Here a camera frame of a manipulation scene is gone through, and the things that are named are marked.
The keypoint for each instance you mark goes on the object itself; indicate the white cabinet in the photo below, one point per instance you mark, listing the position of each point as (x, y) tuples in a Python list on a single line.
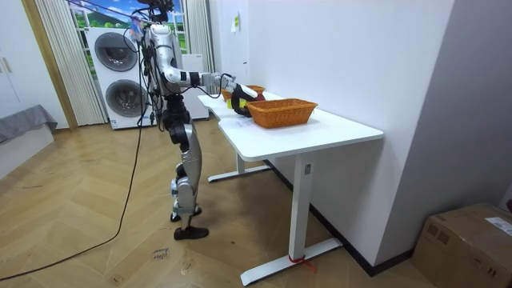
[(198, 108)]

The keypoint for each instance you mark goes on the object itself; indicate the landscape window poster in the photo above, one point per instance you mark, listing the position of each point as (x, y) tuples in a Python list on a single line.
[(106, 17)]

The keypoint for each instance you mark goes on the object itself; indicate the robot body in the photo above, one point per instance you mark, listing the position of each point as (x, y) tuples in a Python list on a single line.
[(166, 44)]

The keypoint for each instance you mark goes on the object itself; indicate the small orange wicker basket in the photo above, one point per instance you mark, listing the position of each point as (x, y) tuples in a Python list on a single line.
[(256, 88)]

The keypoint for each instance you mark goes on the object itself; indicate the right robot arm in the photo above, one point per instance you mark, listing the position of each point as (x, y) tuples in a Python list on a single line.
[(176, 76)]

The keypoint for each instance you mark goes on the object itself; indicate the red tie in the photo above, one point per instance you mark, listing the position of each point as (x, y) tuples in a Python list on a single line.
[(302, 261)]

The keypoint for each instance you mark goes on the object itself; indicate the wooden door frame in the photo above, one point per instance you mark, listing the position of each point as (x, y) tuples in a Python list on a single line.
[(50, 60)]

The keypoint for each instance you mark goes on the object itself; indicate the white wardrobe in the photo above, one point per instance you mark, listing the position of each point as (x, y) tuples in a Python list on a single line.
[(24, 56)]

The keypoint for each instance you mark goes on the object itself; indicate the beige striped curtain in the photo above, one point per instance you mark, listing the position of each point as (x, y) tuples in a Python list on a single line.
[(200, 32), (72, 60)]

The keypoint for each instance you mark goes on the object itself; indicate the yellow soft toy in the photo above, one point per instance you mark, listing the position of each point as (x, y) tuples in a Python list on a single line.
[(242, 103)]

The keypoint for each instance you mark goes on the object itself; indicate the paper note on wall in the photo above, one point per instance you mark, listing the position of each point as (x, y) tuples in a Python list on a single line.
[(235, 22)]

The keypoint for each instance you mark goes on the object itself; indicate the grey bed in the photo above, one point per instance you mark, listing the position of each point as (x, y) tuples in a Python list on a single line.
[(24, 124)]

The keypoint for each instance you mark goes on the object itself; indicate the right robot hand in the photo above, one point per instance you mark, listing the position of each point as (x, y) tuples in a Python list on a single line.
[(247, 92)]

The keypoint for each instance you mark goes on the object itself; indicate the dark red soft toy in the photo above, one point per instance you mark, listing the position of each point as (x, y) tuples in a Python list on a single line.
[(261, 97)]

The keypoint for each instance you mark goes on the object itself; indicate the large orange wicker basket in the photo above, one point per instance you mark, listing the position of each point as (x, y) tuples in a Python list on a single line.
[(280, 114)]

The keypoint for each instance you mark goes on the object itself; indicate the robot legs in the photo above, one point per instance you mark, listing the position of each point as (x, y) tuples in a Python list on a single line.
[(192, 160)]

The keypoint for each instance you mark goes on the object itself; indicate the brown cardboard box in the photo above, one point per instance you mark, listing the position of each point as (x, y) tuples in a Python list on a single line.
[(464, 248)]

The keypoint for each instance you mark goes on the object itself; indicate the white washing machine tower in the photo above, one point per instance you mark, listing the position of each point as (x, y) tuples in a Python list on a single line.
[(116, 54)]

